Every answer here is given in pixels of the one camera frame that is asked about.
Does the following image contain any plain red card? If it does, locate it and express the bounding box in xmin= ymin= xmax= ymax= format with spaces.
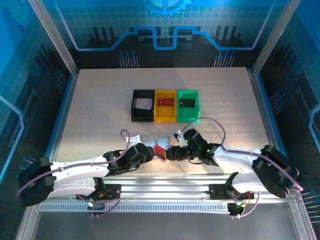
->
xmin=153 ymin=144 xmax=168 ymax=161

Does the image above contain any pink card holder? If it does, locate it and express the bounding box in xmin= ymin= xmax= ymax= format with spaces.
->
xmin=142 ymin=135 xmax=179 ymax=151

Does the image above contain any black card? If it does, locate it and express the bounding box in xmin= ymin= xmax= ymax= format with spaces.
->
xmin=179 ymin=98 xmax=196 ymax=108

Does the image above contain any white card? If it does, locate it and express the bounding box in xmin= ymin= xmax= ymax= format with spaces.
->
xmin=134 ymin=98 xmax=154 ymax=110

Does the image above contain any red card with print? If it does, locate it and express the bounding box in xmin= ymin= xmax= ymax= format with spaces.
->
xmin=157 ymin=98 xmax=175 ymax=107

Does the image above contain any green plastic bin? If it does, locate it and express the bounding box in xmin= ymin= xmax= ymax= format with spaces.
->
xmin=176 ymin=89 xmax=202 ymax=125

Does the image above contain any yellow plastic bin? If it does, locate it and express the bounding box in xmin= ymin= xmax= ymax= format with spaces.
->
xmin=153 ymin=89 xmax=179 ymax=124

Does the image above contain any black plastic bin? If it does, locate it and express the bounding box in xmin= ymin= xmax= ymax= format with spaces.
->
xmin=130 ymin=89 xmax=156 ymax=123

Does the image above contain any black connector box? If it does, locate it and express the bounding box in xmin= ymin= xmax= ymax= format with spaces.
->
xmin=227 ymin=202 xmax=246 ymax=219
xmin=86 ymin=199 xmax=106 ymax=219

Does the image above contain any blue table edge strip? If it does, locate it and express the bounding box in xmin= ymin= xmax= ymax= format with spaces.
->
xmin=45 ymin=73 xmax=78 ymax=162
xmin=257 ymin=73 xmax=288 ymax=156

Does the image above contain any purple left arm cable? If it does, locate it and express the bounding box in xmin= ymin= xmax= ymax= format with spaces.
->
xmin=15 ymin=128 xmax=132 ymax=198

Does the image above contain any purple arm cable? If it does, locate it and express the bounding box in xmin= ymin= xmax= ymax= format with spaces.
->
xmin=15 ymin=128 xmax=132 ymax=198
xmin=181 ymin=117 xmax=304 ymax=192

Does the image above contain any aluminium rail beam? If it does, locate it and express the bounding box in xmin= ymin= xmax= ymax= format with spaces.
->
xmin=31 ymin=173 xmax=302 ymax=204

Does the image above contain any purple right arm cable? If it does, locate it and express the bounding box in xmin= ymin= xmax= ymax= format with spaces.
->
xmin=181 ymin=117 xmax=304 ymax=192

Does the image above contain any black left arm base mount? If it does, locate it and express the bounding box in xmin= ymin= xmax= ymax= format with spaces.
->
xmin=75 ymin=183 xmax=123 ymax=201

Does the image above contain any slotted grey cable duct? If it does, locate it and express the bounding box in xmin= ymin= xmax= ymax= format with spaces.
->
xmin=39 ymin=201 xmax=242 ymax=214

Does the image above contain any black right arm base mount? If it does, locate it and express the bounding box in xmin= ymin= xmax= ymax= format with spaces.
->
xmin=208 ymin=183 xmax=255 ymax=201

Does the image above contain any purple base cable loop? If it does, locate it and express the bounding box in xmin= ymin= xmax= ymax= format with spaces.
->
xmin=231 ymin=189 xmax=262 ymax=220
xmin=76 ymin=193 xmax=125 ymax=219

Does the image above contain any aluminium side rail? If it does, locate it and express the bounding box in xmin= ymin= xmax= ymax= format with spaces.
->
xmin=246 ymin=68 xmax=288 ymax=161

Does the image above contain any aluminium corner post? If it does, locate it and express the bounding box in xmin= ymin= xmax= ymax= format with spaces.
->
xmin=250 ymin=0 xmax=301 ymax=77
xmin=26 ymin=0 xmax=80 ymax=77

